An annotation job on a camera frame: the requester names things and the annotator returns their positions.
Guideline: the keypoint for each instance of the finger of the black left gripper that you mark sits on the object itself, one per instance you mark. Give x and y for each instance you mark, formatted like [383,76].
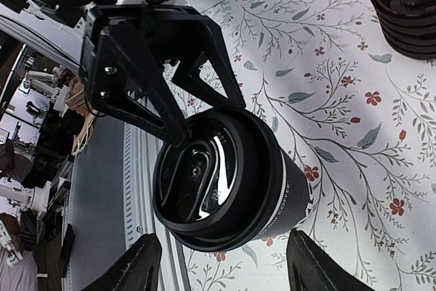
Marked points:
[200,40]
[132,88]

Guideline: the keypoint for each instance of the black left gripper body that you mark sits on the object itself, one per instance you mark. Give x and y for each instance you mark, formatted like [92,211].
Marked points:
[157,27]

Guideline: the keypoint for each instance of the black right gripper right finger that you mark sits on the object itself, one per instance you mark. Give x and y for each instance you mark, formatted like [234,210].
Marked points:
[311,268]

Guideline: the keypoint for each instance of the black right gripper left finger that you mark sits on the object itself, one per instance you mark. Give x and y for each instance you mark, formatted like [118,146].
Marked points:
[136,269]

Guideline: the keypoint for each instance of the black paper coffee cup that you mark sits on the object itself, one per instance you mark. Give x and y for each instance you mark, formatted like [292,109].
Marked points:
[294,202]

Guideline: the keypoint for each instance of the stack of black lids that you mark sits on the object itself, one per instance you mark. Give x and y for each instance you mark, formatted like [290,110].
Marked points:
[408,26]

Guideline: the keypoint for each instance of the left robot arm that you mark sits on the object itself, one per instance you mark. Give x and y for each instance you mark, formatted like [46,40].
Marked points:
[73,14]

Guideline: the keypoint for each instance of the floral tablecloth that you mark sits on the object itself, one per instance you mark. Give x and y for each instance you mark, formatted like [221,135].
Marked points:
[359,120]

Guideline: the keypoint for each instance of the front aluminium rail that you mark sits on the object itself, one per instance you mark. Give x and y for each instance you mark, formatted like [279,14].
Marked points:
[110,206]

